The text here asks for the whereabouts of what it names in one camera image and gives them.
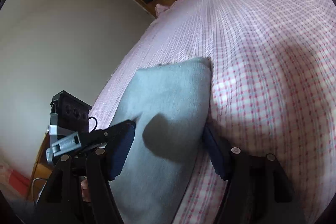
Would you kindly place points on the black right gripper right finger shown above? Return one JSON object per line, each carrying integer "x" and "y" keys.
{"x": 258, "y": 189}

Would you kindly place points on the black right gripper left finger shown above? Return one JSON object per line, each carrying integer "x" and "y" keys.
{"x": 61, "y": 199}

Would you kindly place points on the light blue pants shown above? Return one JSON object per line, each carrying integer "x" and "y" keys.
{"x": 169, "y": 105}

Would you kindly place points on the person's hand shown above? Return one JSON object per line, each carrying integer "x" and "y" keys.
{"x": 85, "y": 190}

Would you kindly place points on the wooden bedside table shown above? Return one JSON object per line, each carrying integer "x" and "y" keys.
{"x": 41, "y": 171}

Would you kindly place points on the pink checked bed sheet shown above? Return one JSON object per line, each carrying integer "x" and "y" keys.
{"x": 273, "y": 83}

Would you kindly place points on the black camera box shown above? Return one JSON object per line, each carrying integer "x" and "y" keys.
{"x": 68, "y": 114}

